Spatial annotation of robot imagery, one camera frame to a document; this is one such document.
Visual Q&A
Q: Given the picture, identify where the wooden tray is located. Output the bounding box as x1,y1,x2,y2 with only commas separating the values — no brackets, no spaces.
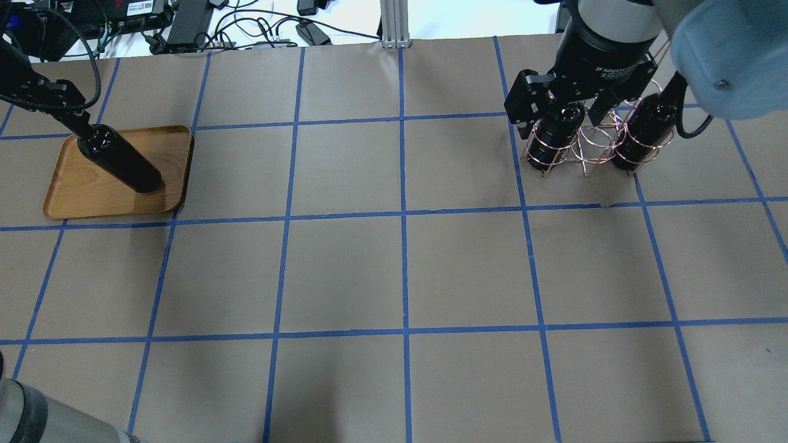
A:
42,126,193,220

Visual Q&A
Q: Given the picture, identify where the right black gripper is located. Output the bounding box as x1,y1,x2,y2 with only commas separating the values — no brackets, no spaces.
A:
504,18,659,127

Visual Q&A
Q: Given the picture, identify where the copper wire bottle basket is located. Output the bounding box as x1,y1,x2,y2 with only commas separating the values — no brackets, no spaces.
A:
520,40,677,177

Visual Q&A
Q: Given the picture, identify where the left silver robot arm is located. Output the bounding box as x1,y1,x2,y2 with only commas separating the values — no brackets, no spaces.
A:
2,41,161,442

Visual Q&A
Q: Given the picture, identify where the aluminium frame post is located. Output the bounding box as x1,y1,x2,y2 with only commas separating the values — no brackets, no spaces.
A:
380,0,412,49

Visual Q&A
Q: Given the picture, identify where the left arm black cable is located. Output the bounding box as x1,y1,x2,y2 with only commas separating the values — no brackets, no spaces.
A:
0,6,102,114

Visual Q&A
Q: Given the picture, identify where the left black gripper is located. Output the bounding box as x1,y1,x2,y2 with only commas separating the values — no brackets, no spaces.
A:
1,43,87,117

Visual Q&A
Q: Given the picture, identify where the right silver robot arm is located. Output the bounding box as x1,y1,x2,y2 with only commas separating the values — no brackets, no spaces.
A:
504,1,787,128

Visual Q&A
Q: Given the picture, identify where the black wine bottle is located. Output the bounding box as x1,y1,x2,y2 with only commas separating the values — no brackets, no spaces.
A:
611,72,687,171
54,112,161,193
525,103,586,173

